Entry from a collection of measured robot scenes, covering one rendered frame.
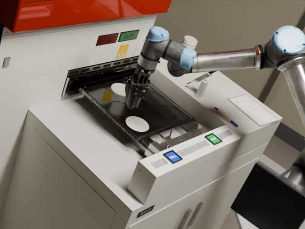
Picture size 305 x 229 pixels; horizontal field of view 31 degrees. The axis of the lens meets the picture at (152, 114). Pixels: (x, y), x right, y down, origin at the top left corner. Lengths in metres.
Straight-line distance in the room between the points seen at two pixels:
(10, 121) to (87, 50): 0.42
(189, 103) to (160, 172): 0.59
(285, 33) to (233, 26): 2.39
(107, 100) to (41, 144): 0.33
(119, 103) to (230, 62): 0.51
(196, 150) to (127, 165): 0.27
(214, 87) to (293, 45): 0.67
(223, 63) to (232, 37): 2.31
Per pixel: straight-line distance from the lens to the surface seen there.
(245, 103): 2.56
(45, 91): 2.25
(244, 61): 2.14
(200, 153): 2.11
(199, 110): 2.42
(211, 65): 2.12
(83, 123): 2.26
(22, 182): 2.43
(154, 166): 1.95
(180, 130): 2.42
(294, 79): 2.02
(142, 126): 2.23
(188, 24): 4.60
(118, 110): 2.27
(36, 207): 2.40
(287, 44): 2.02
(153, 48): 2.00
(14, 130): 2.29
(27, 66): 2.11
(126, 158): 2.16
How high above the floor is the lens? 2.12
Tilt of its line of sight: 32 degrees down
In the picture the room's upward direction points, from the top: 22 degrees clockwise
